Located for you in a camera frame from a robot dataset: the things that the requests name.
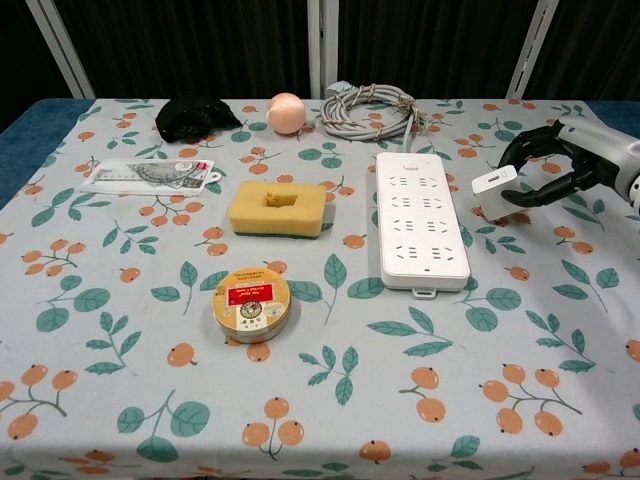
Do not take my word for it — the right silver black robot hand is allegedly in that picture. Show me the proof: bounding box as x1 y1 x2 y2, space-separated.
498 118 640 208

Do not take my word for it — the white power adapter plug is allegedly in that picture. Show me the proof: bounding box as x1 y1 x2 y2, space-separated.
471 164 521 222

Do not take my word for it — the white power strip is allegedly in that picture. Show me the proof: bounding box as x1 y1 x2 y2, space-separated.
374 151 472 299

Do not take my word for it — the floral tablecloth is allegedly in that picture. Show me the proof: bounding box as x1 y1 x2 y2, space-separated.
0 97 640 480

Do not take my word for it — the black curtain panel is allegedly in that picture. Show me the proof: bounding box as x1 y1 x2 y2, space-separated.
52 0 311 99
337 0 541 99
0 0 76 132
524 0 640 103

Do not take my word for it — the pink ball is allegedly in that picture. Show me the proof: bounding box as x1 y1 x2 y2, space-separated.
266 92 307 136

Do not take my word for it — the yellow sponge with hole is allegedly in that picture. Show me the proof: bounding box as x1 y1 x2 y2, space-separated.
227 180 329 240

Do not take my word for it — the round orange tin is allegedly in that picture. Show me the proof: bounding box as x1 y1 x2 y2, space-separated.
211 268 292 345

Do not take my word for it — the black cloth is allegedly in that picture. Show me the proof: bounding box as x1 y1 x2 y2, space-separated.
155 96 244 144

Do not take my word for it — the packaged ruler set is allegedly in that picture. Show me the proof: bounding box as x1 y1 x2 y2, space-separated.
78 158 225 196

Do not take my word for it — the blue table cover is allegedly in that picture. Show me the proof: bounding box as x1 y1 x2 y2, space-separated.
0 98 640 211

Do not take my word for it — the white frame post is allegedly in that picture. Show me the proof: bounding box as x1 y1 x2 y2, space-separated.
307 0 341 99
27 0 96 99
507 0 559 99

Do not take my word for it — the grey cable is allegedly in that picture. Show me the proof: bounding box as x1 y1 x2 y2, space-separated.
319 82 429 154

